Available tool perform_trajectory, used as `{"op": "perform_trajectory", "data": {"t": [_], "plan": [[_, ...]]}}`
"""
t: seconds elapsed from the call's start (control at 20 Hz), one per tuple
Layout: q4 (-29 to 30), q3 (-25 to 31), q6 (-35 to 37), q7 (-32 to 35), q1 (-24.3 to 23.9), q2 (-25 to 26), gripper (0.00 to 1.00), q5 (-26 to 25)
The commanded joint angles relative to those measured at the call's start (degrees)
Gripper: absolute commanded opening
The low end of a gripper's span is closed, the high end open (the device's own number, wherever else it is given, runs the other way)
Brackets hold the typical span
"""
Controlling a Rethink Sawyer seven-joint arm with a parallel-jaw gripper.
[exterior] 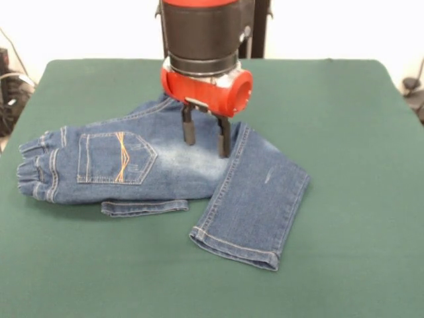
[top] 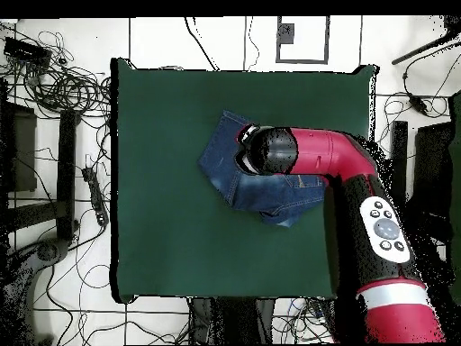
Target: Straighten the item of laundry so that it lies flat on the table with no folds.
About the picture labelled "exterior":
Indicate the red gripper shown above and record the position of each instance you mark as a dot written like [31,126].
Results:
[205,91]

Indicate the blue denim jeans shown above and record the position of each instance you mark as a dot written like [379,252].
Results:
[132,172]

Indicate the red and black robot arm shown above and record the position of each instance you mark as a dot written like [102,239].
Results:
[202,33]

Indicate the dark green table cloth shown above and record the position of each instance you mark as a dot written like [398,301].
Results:
[331,215]

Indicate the black wheeled stand base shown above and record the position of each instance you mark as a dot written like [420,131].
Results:
[13,99]
[418,106]

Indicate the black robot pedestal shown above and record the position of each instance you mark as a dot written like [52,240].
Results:
[260,30]

